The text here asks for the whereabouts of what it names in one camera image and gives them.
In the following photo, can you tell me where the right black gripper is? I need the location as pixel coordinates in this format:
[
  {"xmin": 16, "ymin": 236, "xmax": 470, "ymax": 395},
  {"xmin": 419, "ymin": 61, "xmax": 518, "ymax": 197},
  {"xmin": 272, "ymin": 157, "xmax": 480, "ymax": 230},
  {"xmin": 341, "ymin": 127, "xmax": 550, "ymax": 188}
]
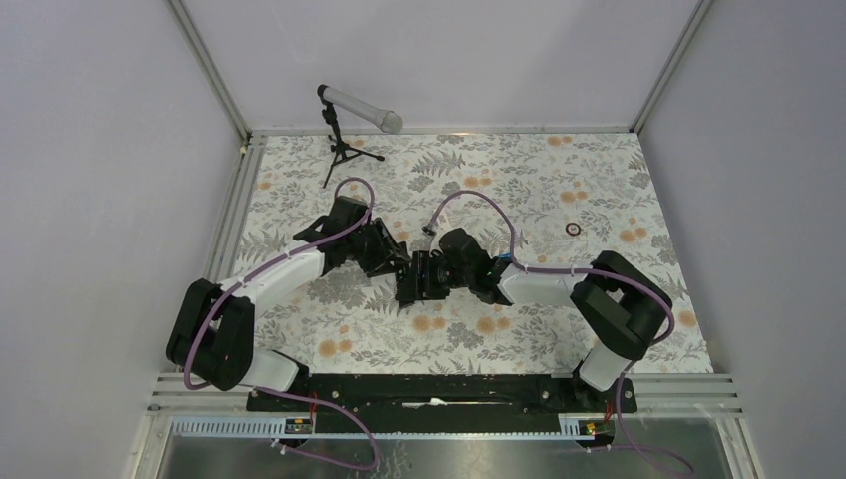
[{"xmin": 395, "ymin": 250, "xmax": 473, "ymax": 301}]

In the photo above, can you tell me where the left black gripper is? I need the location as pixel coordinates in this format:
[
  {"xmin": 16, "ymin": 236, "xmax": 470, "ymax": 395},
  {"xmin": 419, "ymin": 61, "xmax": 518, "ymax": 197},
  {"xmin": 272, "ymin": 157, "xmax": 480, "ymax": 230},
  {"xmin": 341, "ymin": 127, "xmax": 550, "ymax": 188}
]
[{"xmin": 346, "ymin": 219, "xmax": 410, "ymax": 277}]

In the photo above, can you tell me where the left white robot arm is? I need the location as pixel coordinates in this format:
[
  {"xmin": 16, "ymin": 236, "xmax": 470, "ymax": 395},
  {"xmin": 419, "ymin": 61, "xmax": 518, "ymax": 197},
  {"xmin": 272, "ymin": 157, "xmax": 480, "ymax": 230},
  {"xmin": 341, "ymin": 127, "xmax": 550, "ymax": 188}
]
[{"xmin": 165, "ymin": 196, "xmax": 410, "ymax": 410}]

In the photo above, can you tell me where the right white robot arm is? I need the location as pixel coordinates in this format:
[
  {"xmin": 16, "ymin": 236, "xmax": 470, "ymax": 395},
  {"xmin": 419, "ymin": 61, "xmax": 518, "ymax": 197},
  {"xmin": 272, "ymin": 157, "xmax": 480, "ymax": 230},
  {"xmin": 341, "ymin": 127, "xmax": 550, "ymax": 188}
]
[{"xmin": 396, "ymin": 229, "xmax": 672, "ymax": 411}]

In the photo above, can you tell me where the black tripod microphone stand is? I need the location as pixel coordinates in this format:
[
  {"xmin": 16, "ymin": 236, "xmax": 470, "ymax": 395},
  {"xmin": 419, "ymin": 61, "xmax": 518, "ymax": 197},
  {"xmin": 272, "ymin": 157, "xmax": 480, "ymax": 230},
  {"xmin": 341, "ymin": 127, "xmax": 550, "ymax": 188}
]
[{"xmin": 322, "ymin": 101, "xmax": 386, "ymax": 189}]

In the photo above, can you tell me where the grey microphone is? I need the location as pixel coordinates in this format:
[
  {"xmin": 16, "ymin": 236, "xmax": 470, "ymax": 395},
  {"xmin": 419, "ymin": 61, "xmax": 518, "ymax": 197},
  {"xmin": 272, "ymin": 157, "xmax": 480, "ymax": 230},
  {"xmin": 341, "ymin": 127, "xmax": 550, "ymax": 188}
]
[{"xmin": 317, "ymin": 84, "xmax": 403, "ymax": 135}]

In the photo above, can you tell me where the floral table mat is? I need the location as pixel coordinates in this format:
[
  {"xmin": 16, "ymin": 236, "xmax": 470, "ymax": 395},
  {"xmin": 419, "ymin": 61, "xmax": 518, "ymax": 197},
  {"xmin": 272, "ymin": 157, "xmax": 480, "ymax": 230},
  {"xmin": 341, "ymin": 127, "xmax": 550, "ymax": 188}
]
[{"xmin": 232, "ymin": 134, "xmax": 712, "ymax": 374}]

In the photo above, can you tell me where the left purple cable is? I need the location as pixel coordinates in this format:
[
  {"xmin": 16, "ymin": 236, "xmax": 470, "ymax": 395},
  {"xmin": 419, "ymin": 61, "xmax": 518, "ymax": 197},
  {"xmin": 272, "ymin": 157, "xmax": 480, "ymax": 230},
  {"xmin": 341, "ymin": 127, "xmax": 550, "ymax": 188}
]
[{"xmin": 182, "ymin": 176, "xmax": 377, "ymax": 391}]

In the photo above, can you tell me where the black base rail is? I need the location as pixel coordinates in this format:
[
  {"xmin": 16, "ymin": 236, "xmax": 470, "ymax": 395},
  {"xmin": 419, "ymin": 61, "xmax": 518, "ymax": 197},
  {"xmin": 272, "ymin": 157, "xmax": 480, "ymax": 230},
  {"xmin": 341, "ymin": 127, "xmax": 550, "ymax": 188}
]
[{"xmin": 289, "ymin": 374, "xmax": 638, "ymax": 414}]

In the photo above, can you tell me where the grey slotted cable duct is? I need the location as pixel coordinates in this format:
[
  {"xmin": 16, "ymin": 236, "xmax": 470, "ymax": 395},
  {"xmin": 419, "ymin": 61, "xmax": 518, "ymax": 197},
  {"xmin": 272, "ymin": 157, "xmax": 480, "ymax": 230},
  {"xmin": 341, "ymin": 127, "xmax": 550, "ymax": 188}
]
[{"xmin": 170, "ymin": 414, "xmax": 616, "ymax": 443}]

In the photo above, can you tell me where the aluminium frame post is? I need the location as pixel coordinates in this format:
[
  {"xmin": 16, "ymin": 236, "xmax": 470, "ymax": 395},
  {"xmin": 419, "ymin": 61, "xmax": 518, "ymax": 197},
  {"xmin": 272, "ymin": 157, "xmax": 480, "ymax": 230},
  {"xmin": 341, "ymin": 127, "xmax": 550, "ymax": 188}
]
[{"xmin": 165, "ymin": 0, "xmax": 252, "ymax": 145}]

